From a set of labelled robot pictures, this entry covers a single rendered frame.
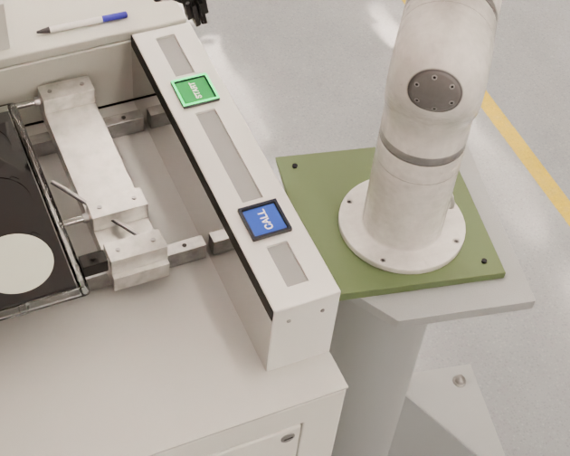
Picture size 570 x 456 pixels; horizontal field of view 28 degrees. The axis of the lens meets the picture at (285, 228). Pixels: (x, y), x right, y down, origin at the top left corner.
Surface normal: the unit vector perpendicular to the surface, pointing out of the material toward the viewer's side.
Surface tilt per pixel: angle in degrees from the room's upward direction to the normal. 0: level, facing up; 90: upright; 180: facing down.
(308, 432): 90
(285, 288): 0
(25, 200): 0
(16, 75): 90
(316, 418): 90
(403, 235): 87
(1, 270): 0
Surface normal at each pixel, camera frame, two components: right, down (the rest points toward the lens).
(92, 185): 0.07, -0.63
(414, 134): -0.45, 0.73
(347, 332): -0.74, 0.48
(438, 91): -0.18, 0.71
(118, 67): 0.40, 0.73
